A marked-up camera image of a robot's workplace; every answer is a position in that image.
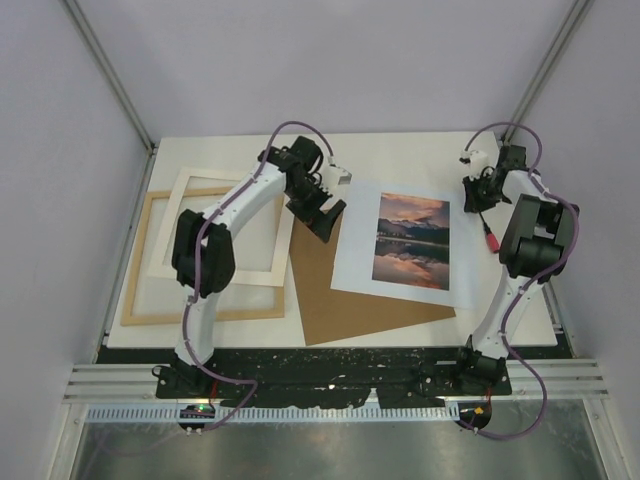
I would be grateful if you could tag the left aluminium corner post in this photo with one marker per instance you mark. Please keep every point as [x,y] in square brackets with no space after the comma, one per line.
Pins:
[88,36]

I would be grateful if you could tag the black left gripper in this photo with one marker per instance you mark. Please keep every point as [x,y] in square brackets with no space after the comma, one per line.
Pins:
[324,226]

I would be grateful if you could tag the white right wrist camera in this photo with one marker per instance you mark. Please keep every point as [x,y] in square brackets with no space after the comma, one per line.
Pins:
[474,162]

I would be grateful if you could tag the red handled screwdriver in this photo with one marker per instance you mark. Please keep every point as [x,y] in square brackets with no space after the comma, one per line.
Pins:
[489,231]

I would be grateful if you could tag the sunset mountain photo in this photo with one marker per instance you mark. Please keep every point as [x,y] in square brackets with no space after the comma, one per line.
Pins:
[407,243]

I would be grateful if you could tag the aluminium rail across front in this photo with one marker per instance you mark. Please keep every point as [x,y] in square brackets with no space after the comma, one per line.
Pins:
[552,379]

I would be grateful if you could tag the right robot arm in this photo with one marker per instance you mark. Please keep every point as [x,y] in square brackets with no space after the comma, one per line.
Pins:
[538,239]

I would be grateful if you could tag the white slotted cable duct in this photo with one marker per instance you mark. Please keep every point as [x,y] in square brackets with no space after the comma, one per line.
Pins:
[138,413]

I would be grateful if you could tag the black speckled base plate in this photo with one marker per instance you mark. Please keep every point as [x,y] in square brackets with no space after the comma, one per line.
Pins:
[329,378]

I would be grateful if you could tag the aluminium corner post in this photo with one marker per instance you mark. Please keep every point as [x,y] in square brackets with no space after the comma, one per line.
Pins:
[569,26]
[88,36]

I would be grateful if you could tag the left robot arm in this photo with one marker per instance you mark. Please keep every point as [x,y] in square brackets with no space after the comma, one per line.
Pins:
[203,253]

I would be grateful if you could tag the cream mat board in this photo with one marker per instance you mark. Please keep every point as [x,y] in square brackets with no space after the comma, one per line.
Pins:
[272,278]

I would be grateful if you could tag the brown hardboard backing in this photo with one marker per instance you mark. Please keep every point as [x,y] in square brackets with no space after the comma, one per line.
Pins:
[329,315]

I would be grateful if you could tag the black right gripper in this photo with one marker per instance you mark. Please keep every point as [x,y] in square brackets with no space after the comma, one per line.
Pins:
[471,204]

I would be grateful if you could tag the right aluminium corner post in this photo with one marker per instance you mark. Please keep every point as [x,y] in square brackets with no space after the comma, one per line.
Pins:
[569,26]

